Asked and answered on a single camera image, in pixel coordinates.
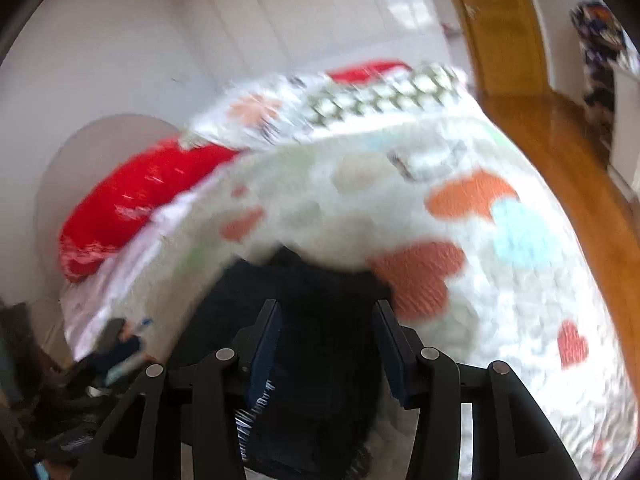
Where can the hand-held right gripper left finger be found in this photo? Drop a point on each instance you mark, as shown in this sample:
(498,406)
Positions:
(265,355)

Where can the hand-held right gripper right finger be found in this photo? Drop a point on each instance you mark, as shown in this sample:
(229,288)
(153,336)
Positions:
(395,360)

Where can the black pants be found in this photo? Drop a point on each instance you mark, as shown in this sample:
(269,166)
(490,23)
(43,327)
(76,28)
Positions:
(320,310)

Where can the heart print quilt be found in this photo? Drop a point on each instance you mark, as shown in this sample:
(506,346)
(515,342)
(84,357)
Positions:
(400,200)

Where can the white blanket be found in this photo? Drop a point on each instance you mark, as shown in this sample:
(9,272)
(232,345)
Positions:
(125,270)

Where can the red pillow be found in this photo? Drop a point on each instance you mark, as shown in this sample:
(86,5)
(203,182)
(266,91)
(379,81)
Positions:
(370,71)
(135,195)

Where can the dark blurred clutter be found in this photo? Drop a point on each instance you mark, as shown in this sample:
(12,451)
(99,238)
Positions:
(55,400)

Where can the floral pillow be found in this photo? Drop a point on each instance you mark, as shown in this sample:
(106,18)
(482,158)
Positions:
(250,110)

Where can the green patterned pillow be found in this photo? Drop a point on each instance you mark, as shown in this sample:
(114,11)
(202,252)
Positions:
(380,97)

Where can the white bed headboard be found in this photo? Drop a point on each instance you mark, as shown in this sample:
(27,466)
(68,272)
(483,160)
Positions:
(75,160)

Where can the white low cabinet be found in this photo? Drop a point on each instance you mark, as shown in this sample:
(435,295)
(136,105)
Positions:
(625,125)

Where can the glossy white wardrobe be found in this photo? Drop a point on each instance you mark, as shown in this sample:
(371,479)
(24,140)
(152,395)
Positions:
(310,15)

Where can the wooden door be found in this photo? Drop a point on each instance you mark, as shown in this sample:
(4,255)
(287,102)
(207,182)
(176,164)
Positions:
(500,30)

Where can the dark patterned hanging cloth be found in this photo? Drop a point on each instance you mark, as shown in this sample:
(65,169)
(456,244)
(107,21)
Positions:
(597,45)

